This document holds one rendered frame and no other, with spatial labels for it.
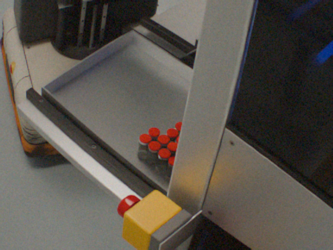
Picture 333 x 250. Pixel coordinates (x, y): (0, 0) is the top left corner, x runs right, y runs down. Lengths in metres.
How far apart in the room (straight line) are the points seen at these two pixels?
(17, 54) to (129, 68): 1.01
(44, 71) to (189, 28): 0.85
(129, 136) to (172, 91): 0.15
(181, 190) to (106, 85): 0.41
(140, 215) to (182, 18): 0.68
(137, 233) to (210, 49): 0.31
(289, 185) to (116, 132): 0.51
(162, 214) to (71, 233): 1.22
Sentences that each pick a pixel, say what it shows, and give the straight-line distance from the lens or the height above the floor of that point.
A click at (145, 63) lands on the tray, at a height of 0.88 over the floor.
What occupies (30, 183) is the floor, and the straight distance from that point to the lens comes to 2.32.
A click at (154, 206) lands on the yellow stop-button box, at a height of 1.03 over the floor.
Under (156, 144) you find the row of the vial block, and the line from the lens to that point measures 1.22.
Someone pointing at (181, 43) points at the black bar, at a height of 0.90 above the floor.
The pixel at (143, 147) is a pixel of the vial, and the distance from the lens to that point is 1.23.
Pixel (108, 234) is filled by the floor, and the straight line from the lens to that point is 2.21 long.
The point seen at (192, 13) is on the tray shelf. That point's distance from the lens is 1.59.
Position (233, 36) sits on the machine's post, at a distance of 0.80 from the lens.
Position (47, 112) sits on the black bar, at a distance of 1.30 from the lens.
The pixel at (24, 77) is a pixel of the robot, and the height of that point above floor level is 0.28.
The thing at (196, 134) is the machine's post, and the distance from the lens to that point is 0.93.
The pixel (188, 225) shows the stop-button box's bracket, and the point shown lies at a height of 1.01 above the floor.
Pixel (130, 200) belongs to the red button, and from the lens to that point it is 1.03.
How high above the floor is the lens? 1.84
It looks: 47 degrees down
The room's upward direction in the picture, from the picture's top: 10 degrees clockwise
